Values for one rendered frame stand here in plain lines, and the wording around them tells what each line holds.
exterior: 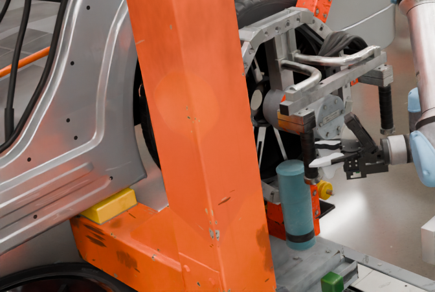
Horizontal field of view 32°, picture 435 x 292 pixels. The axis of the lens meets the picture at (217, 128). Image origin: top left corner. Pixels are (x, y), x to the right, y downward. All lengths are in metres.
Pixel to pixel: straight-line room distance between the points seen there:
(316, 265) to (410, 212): 0.80
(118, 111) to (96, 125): 0.07
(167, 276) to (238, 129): 0.48
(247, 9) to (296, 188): 0.52
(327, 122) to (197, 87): 0.67
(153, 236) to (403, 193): 1.71
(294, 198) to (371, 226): 1.12
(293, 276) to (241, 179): 0.94
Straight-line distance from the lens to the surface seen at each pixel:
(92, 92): 2.04
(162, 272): 1.94
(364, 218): 3.27
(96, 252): 2.21
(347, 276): 2.70
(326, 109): 2.10
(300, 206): 2.14
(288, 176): 2.10
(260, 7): 2.18
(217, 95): 1.57
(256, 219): 1.75
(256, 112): 2.32
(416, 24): 1.66
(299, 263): 2.63
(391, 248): 3.07
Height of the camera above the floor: 1.71
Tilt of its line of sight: 24 degrees down
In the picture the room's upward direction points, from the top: 10 degrees counter-clockwise
